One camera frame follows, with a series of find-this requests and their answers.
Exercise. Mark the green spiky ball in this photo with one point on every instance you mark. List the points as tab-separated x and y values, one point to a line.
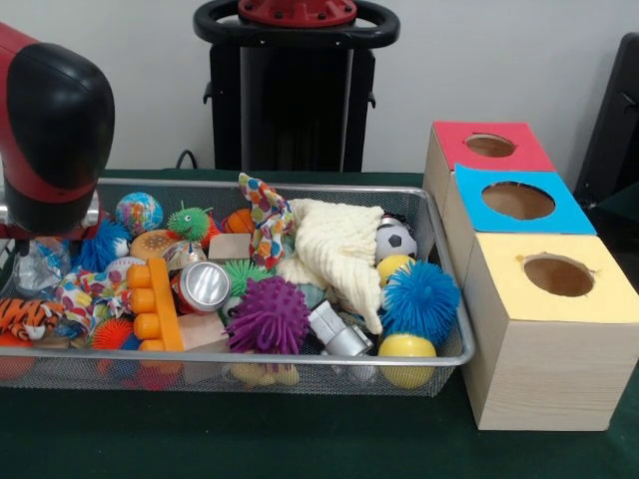
240	276

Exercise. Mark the silver metal pipe fitting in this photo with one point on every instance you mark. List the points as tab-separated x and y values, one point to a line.
341	334

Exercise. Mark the dark green table cloth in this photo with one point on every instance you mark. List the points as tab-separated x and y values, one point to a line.
300	439

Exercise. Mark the large blue spiky ball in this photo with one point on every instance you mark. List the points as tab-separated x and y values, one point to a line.
420	299

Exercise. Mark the orange tiger striped toy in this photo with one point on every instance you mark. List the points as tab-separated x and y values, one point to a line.
28	317

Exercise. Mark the cream knitted cloth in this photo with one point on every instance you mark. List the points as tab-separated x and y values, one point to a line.
339	249

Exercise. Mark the colourful patterned cloth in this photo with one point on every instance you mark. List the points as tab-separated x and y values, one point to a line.
268	225

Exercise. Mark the silver metal can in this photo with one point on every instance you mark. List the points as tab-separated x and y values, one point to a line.
203	283

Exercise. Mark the multicoloured swirl ball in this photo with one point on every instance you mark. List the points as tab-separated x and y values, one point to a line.
139	213

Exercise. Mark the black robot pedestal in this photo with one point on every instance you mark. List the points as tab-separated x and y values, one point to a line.
300	100

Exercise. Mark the orange toy building block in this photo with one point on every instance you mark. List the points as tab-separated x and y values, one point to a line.
160	309

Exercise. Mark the wooden box with three holes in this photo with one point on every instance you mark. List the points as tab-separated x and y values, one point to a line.
539	369

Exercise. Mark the shallow clear mesh bin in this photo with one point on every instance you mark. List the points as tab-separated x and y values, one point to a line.
329	377

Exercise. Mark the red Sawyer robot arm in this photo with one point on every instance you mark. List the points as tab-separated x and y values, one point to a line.
55	120

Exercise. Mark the purple spiky ball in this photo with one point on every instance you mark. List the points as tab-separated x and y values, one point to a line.
268	315

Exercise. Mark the yellow ball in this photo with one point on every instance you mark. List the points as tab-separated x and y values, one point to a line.
407	349
392	267

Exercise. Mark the green spiky monster toy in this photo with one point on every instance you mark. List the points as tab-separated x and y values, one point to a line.
190	223

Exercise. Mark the small soccer ball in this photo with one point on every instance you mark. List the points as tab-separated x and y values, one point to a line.
396	241

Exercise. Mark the black chair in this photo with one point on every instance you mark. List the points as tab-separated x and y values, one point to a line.
614	130

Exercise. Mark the small blue spiky ball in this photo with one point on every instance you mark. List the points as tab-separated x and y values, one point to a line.
105	244

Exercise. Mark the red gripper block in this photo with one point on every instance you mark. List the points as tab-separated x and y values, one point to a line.
50	232

